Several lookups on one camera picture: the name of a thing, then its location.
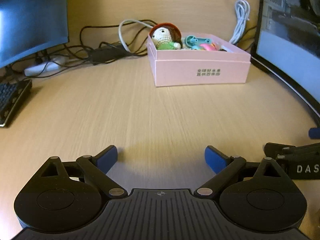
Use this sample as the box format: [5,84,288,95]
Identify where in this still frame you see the crochet doll red hat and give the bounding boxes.
[149,23,183,50]

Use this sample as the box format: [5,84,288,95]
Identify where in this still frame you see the black keyboard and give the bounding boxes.
[1,80,33,127]

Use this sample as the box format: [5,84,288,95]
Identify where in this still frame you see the pink cardboard box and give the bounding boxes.
[147,33,251,87]

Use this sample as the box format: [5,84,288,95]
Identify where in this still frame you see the white power strip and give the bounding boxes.
[24,56,67,77]

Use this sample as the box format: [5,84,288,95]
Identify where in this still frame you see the black power adapter brick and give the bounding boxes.
[88,42,131,65]

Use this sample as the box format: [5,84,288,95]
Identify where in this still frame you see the pink round toy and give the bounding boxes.
[191,43,217,51]

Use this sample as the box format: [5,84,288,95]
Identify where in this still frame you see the teal toy stand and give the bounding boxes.
[184,35,212,48]

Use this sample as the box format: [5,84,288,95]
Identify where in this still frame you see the curved black monitor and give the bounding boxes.
[1,0,69,67]

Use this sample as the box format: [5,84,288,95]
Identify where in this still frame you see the black cable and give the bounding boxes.
[7,18,158,79]

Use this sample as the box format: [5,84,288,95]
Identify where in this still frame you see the white coiled power cable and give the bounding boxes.
[228,0,251,46]

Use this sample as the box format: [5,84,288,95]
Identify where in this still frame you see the grey looped cable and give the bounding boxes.
[118,18,156,53]

